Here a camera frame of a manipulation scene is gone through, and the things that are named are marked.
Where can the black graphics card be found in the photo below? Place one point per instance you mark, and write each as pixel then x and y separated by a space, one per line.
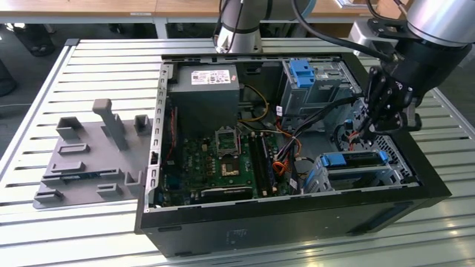
pixel 225 194

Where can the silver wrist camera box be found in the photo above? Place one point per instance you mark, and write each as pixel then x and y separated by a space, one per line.
pixel 361 36

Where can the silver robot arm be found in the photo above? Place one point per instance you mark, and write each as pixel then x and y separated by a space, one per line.
pixel 240 22

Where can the pale blue bay bracket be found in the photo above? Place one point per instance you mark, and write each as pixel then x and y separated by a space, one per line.
pixel 314 178

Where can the blue plastic drive latch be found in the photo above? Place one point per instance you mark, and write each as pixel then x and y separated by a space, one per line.
pixel 301 72

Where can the low metal disk bay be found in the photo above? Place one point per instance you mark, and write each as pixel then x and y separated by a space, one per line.
pixel 370 170

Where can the green motherboard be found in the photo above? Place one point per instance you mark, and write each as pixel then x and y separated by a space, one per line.
pixel 200 167

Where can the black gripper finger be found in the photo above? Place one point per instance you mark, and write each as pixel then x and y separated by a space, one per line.
pixel 392 121
pixel 376 89

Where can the grey power supply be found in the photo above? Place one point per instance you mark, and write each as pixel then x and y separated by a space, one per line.
pixel 204 105

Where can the tall metal drive cage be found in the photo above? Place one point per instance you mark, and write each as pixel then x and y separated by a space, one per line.
pixel 322 89

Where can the black PC case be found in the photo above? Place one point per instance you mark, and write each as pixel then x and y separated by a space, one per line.
pixel 296 222

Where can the wooden desk white frame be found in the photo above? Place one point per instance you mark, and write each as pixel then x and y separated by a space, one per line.
pixel 192 5
pixel 73 5

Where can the green board RAM stick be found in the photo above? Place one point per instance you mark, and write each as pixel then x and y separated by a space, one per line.
pixel 78 176

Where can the black RAM slot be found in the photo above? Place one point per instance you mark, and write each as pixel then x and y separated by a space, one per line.
pixel 254 164

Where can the square chipset chip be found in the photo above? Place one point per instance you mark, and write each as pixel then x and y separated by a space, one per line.
pixel 229 169

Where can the hard disk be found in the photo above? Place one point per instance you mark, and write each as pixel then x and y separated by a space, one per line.
pixel 333 160

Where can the CPU socket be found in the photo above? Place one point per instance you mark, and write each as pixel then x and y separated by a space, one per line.
pixel 226 140

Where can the brown wooden cabinet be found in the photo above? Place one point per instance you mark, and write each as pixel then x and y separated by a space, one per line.
pixel 382 5

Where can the grey parts rack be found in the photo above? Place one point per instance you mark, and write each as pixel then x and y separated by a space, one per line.
pixel 92 167

